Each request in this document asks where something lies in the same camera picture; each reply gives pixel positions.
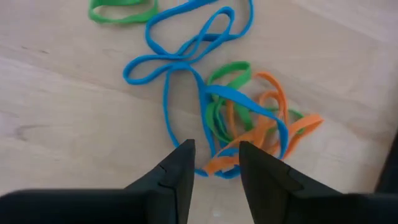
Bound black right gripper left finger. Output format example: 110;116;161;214
0;139;197;224

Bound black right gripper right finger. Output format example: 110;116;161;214
238;140;398;224

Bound pile of mixed rubber bands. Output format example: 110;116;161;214
202;113;325;175

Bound orange rubber band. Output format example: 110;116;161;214
254;71;290;125

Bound blue rubber band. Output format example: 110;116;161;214
162;62;290;180
123;0;255;86

